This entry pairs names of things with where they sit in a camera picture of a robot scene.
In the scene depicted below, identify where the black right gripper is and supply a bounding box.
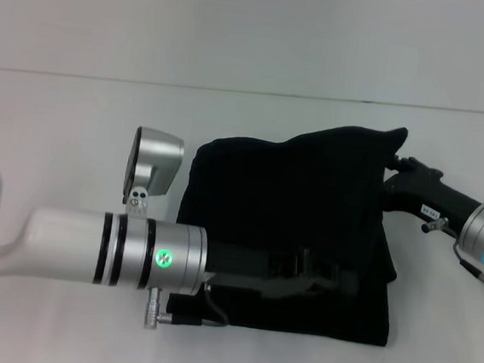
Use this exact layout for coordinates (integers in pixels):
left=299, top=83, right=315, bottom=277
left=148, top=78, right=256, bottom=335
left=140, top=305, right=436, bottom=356
left=376, top=153, right=484, bottom=227

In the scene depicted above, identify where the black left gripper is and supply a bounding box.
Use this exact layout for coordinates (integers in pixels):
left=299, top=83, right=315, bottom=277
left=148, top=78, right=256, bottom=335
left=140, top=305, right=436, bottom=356
left=200, top=237, right=364, bottom=309

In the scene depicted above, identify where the black shirt with FREE print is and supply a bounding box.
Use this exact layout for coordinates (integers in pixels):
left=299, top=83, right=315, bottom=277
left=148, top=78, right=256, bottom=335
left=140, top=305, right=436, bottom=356
left=165, top=106, right=411, bottom=348

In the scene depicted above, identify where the left arm cable with metal plug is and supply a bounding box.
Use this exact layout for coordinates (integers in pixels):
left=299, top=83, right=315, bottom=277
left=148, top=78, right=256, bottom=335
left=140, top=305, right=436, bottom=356
left=143, top=276, right=234, bottom=338

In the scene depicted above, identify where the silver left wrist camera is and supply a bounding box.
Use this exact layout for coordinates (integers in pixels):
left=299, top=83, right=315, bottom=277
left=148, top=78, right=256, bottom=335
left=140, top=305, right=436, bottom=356
left=120, top=125, right=188, bottom=222

